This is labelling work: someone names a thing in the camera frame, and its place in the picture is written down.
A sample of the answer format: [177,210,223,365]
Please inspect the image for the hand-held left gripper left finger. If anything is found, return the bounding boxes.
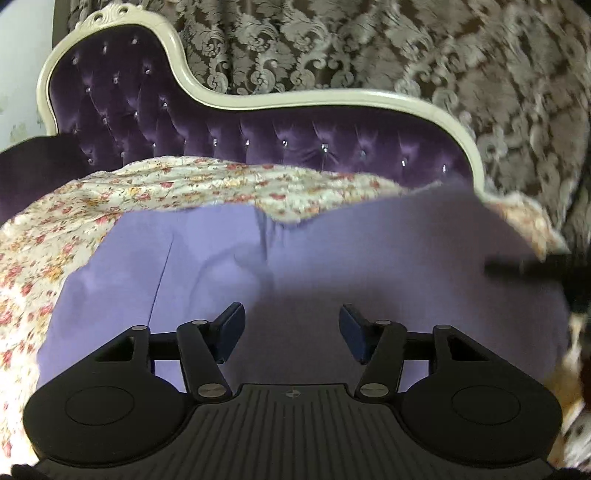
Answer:
[92,302,245,400]

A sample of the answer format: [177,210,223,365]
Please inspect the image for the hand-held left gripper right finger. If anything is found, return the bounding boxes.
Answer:
[339,304,490,400]

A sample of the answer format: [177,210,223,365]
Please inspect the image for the purple tufted headboard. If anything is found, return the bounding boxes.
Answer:
[0,4,485,222]

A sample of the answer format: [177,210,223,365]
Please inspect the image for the brown damask curtain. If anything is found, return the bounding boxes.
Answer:
[55,0,591,241]

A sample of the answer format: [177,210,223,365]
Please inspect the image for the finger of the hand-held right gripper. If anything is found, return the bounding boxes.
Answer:
[485,257,571,280]

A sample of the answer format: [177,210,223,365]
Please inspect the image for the floral quilted blanket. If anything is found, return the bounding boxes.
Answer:
[0,156,591,467]

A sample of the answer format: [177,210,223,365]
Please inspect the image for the purple hooded jacket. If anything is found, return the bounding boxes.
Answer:
[37,180,571,393]

